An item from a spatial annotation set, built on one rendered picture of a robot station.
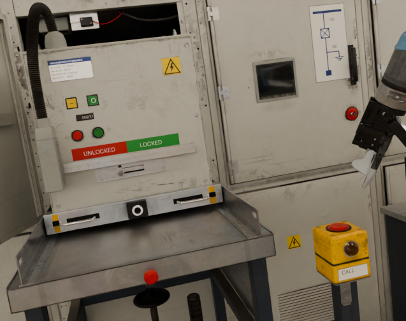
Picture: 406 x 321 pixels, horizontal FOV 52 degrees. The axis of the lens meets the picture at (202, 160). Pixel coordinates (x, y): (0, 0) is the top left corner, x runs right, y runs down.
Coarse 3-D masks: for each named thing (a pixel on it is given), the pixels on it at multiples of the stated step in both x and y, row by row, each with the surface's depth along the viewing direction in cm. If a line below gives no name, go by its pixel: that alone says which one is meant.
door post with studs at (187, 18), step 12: (192, 0) 158; (180, 12) 158; (192, 12) 159; (180, 24) 159; (192, 24) 159; (192, 36) 160; (204, 84) 163; (204, 96) 163; (204, 108) 164; (204, 120) 164; (216, 168) 168; (216, 180) 168; (228, 312) 176
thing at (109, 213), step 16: (176, 192) 129; (192, 192) 130; (80, 208) 124; (96, 208) 124; (112, 208) 125; (160, 208) 128; (176, 208) 129; (48, 224) 122; (80, 224) 124; (96, 224) 125
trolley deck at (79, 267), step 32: (128, 224) 129; (160, 224) 124; (192, 224) 119; (224, 224) 115; (64, 256) 107; (96, 256) 104; (128, 256) 101; (160, 256) 98; (192, 256) 98; (224, 256) 100; (256, 256) 102; (32, 288) 91; (64, 288) 93; (96, 288) 94; (128, 288) 96
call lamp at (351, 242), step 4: (352, 240) 80; (348, 244) 80; (352, 244) 80; (356, 244) 80; (344, 248) 80; (348, 248) 80; (352, 248) 79; (356, 248) 79; (344, 252) 80; (348, 252) 80; (352, 252) 79; (356, 252) 80; (348, 256) 80; (352, 256) 80
